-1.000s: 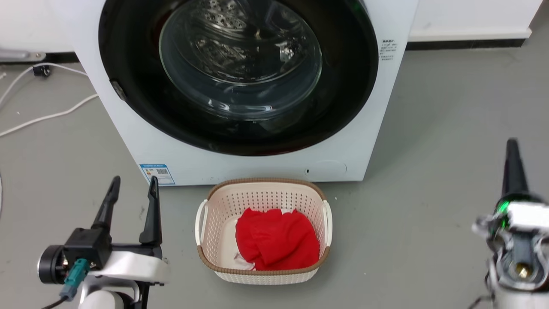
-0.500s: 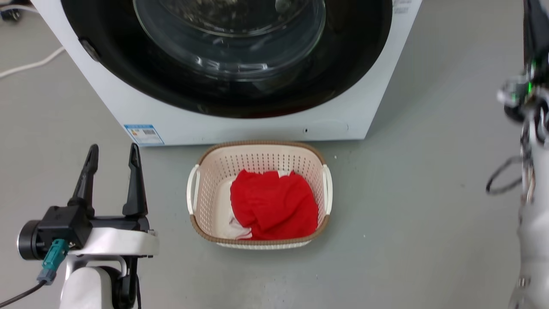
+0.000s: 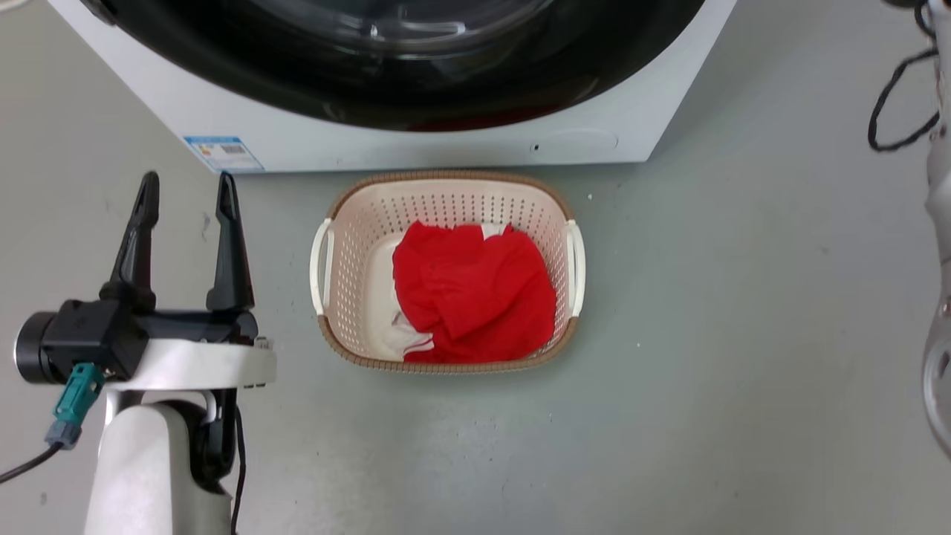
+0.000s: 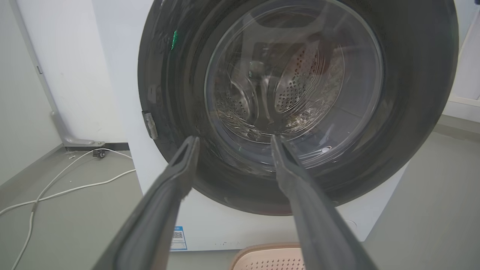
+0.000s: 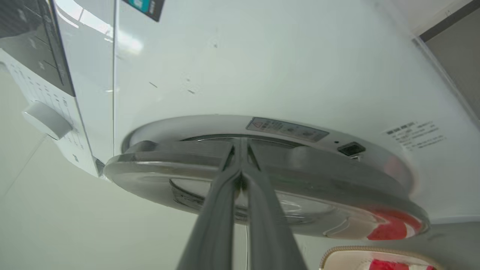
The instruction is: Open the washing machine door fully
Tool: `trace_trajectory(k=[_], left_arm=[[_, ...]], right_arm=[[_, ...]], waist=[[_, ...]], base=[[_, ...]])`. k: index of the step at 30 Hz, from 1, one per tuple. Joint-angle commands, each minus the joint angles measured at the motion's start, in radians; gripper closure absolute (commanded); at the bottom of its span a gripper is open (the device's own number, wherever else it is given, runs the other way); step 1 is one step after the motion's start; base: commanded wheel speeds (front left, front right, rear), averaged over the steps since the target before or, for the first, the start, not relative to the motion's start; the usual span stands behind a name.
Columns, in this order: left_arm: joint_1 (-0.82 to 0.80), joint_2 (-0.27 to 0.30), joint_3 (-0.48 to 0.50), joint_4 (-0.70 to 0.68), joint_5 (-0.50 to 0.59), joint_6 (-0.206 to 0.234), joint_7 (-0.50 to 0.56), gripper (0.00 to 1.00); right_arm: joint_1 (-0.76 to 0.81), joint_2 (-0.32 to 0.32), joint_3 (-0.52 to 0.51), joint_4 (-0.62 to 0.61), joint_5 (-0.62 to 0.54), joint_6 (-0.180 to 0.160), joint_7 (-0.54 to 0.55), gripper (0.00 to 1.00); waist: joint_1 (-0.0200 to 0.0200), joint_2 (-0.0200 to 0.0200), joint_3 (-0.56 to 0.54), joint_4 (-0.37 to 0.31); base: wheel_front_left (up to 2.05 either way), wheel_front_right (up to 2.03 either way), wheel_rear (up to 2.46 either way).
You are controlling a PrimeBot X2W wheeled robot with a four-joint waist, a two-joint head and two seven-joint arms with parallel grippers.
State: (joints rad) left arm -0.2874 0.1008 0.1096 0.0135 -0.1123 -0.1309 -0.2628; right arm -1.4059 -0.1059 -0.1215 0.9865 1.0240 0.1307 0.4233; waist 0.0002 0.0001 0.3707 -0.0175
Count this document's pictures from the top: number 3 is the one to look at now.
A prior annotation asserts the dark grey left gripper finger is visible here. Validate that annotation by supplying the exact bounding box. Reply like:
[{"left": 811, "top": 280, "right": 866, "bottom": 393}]
[
  {"left": 206, "top": 172, "right": 256, "bottom": 313},
  {"left": 100, "top": 171, "right": 160, "bottom": 313}
]

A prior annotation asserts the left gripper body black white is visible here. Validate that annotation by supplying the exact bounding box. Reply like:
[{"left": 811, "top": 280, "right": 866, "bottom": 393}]
[{"left": 13, "top": 296, "right": 278, "bottom": 392}]

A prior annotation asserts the white washing machine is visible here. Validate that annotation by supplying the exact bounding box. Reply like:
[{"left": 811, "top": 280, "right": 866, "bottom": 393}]
[{"left": 46, "top": 0, "right": 739, "bottom": 175}]

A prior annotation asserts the black round washing machine door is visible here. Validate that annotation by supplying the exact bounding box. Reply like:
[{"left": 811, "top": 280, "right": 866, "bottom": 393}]
[{"left": 80, "top": 0, "right": 707, "bottom": 133}]

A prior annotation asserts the blue energy label sticker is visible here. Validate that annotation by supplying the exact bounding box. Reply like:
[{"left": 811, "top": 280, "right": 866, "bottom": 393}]
[{"left": 183, "top": 135, "right": 266, "bottom": 174}]

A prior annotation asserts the beige perforated laundry basket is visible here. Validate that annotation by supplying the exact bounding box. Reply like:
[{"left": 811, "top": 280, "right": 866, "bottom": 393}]
[{"left": 309, "top": 170, "right": 587, "bottom": 375}]

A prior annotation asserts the red garment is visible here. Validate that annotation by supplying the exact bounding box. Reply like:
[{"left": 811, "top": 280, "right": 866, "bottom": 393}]
[{"left": 392, "top": 220, "right": 558, "bottom": 364}]

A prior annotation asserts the black cable with teal connector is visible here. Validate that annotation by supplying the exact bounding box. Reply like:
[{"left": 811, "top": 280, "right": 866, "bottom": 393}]
[{"left": 0, "top": 363, "right": 106, "bottom": 485}]

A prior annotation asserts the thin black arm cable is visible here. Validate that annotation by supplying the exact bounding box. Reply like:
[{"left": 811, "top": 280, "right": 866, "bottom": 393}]
[{"left": 229, "top": 405, "right": 247, "bottom": 535}]

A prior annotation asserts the black looped cable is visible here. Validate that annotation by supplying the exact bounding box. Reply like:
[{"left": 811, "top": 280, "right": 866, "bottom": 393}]
[{"left": 867, "top": 0, "right": 941, "bottom": 153}]

